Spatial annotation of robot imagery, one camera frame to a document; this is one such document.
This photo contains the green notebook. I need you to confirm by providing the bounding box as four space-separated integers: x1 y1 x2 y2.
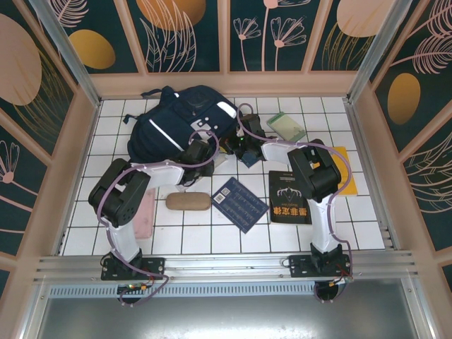
266 112 305 143

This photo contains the navy blue backpack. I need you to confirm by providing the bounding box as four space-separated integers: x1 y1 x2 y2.
122 84 238 167

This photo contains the brown pencil case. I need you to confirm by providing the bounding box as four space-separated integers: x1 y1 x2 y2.
165 191 212 212

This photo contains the blue book with QR code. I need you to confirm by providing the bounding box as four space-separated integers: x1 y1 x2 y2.
210 176 269 234

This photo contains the black book with orange title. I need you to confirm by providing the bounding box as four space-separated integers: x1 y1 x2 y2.
268 169 314 225

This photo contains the pink pouch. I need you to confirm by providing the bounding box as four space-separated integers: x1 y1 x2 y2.
133 189 156 240

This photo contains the yellow book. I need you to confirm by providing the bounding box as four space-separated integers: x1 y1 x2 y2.
331 145 359 197

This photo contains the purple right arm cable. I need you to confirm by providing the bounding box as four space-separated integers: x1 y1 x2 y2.
237 103 355 304

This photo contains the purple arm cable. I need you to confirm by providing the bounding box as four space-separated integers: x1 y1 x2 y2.
97 129 222 309
237 103 355 304

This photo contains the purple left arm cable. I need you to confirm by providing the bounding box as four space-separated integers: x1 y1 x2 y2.
97 129 222 309

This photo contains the aluminium mounting rail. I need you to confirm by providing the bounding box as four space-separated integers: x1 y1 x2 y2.
33 250 420 283

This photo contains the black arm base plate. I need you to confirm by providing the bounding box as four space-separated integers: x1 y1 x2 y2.
288 254 354 280
101 256 166 282

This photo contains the aluminium side rail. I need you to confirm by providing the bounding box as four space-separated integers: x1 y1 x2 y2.
52 100 103 256
344 100 402 250

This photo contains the slotted grey cable duct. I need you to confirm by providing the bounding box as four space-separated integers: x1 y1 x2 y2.
47 285 407 297

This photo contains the aluminium frame post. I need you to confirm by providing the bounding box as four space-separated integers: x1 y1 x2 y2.
345 0 424 105
28 0 103 109

